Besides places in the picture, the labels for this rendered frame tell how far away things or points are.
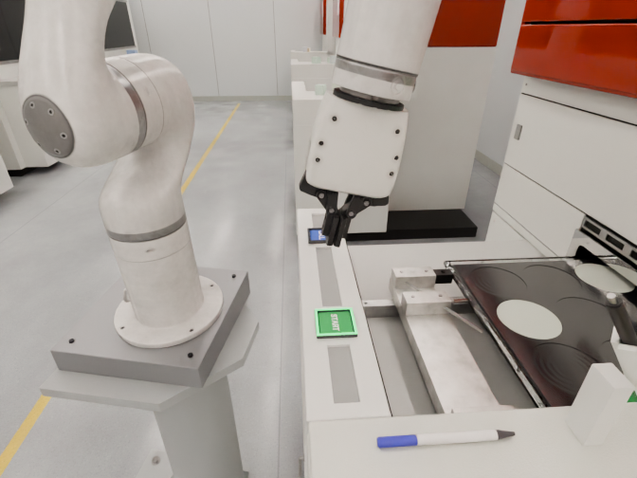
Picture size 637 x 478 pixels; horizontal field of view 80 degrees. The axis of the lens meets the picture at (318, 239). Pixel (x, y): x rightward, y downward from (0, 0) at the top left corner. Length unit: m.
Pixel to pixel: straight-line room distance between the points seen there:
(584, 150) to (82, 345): 1.05
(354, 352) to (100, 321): 0.47
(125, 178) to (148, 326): 0.26
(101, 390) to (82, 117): 0.43
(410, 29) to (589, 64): 0.63
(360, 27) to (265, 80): 8.06
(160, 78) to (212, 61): 7.93
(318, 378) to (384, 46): 0.36
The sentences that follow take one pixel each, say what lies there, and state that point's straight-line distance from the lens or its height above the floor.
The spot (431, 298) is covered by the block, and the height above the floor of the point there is 0.91.
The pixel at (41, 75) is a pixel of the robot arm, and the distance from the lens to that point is 0.54.
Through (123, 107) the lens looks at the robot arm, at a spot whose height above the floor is 1.25.
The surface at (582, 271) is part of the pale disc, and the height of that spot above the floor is 0.90.
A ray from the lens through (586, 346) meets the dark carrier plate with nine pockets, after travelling 0.74.
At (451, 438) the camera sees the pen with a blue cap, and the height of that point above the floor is 0.97.
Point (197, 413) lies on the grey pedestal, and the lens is 0.85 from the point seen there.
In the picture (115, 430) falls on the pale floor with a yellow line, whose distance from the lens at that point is 1.78.
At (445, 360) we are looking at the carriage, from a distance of 0.65.
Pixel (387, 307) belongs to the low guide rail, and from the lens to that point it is 0.78.
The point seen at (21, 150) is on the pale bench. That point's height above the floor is 0.26.
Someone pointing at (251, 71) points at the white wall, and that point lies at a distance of 8.44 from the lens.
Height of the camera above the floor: 1.33
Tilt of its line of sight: 29 degrees down
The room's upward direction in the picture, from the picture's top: straight up
